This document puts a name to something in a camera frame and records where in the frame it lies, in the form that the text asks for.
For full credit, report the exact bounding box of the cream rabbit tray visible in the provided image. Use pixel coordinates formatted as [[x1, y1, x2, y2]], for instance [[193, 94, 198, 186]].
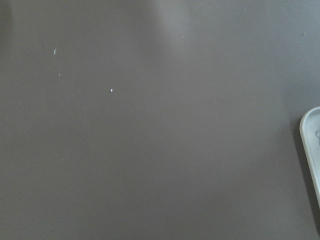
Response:
[[299, 106, 320, 206]]

